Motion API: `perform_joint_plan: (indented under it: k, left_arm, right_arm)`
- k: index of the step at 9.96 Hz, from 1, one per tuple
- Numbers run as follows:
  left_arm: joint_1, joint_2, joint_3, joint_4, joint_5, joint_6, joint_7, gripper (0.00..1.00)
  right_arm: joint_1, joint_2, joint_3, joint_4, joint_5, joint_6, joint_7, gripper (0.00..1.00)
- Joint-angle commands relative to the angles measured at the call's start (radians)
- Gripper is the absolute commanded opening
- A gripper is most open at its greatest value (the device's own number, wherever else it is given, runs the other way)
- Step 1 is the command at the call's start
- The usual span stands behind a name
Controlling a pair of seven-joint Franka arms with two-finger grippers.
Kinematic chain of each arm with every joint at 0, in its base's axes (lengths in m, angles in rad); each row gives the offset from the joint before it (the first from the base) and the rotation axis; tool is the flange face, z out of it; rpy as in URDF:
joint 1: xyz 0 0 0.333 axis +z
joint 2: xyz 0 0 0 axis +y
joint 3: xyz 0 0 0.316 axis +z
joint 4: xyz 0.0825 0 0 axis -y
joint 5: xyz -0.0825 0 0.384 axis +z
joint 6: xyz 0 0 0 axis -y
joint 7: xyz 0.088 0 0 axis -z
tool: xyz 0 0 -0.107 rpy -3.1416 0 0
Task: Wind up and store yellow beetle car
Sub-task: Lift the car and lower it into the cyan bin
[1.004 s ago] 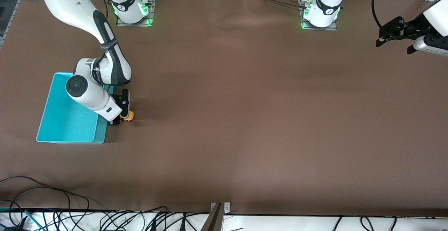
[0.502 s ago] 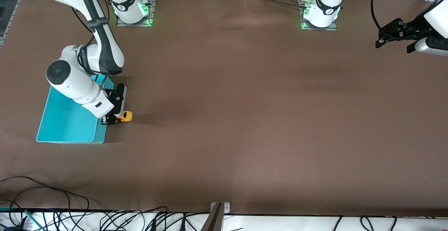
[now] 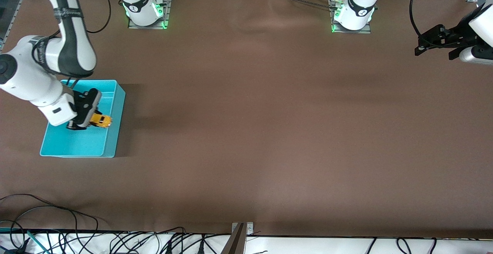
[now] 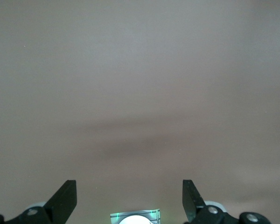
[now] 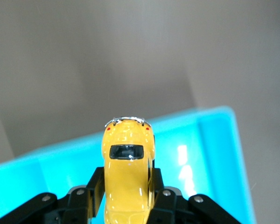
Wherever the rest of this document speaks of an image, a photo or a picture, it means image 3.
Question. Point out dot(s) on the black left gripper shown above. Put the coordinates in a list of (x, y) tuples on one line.
[(459, 33)]

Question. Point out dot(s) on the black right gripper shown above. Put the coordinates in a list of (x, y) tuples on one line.
[(81, 102)]

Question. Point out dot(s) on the yellow beetle toy car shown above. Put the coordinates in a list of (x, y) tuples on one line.
[(102, 121)]

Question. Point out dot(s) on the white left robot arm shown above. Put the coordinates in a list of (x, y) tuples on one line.
[(360, 7)]

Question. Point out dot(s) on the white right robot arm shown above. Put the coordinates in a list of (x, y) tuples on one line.
[(73, 46)]

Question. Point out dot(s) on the teal plastic storage bin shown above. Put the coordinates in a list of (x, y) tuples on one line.
[(77, 142)]

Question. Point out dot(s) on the teal plastic strip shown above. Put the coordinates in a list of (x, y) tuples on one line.
[(36, 242)]

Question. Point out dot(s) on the brown table cover sheet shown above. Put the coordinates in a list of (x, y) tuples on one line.
[(246, 131)]

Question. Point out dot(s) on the grey metal bar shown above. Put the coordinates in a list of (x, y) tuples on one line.
[(235, 242)]

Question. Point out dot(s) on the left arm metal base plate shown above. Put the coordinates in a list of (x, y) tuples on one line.
[(365, 31)]

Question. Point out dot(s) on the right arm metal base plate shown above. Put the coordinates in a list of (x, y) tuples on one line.
[(168, 11)]

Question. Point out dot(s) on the silver mounting bracket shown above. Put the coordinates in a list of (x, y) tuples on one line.
[(250, 229)]

